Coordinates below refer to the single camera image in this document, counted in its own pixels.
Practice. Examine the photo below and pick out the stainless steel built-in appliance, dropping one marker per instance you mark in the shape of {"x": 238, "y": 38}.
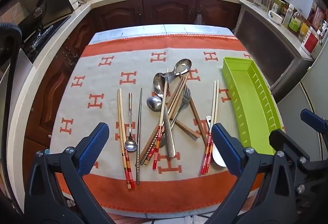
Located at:
{"x": 269, "y": 47}

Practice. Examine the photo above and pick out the orange beige printed tablecloth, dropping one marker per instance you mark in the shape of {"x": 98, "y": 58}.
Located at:
{"x": 102, "y": 80}

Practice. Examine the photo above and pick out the small steel spoon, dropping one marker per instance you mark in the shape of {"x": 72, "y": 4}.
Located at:
{"x": 153, "y": 104}

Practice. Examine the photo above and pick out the white ceramic spoon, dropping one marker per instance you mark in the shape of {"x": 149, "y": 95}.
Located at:
{"x": 217, "y": 158}

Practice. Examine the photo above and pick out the brown wooden base cabinets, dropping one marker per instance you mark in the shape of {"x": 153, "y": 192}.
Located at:
{"x": 166, "y": 9}

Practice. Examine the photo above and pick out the white patterned bowl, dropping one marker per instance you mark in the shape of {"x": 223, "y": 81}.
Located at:
{"x": 275, "y": 18}

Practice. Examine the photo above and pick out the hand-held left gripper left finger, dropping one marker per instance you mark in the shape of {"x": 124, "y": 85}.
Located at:
{"x": 94, "y": 147}

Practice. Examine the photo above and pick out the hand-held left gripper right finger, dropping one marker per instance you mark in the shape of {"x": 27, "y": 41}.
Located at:
{"x": 225, "y": 147}

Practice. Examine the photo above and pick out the light brown wooden chopstick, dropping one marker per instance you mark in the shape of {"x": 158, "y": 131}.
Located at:
{"x": 191, "y": 131}

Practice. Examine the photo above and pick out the grey refrigerator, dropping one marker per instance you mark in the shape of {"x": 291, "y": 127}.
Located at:
{"x": 312, "y": 91}

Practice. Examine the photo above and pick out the steel fork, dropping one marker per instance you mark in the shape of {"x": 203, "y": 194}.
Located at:
{"x": 187, "y": 96}

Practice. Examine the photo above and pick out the red label white canister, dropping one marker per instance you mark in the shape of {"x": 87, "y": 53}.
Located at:
{"x": 310, "y": 41}

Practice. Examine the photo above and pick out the steel chopstick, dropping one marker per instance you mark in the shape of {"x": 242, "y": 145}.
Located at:
{"x": 139, "y": 137}

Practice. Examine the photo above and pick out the large steel spoon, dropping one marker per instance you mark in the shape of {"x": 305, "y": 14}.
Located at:
{"x": 158, "y": 84}

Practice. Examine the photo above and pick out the dark brown chopstick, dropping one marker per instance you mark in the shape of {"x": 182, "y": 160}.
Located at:
{"x": 199, "y": 124}

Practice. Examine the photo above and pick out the green plastic utensil tray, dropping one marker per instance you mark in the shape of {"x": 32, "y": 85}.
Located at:
{"x": 246, "y": 96}

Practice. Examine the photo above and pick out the white hanging plastic bag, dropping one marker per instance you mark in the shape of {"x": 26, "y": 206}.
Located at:
{"x": 198, "y": 20}

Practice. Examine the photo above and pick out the green label oil bottle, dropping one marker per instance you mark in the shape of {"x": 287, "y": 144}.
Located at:
{"x": 295, "y": 23}

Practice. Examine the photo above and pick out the yellow jar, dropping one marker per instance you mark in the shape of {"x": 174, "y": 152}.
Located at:
{"x": 304, "y": 32}

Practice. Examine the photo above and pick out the steel soup spoon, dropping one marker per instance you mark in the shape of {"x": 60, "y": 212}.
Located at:
{"x": 183, "y": 65}

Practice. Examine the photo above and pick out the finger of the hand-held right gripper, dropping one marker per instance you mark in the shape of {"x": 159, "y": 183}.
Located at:
{"x": 289, "y": 142}
{"x": 315, "y": 121}

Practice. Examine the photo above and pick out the black gas stove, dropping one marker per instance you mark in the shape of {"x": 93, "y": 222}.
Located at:
{"x": 43, "y": 37}

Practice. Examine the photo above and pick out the white plastic bottle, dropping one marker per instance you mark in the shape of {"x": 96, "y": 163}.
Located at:
{"x": 288, "y": 16}

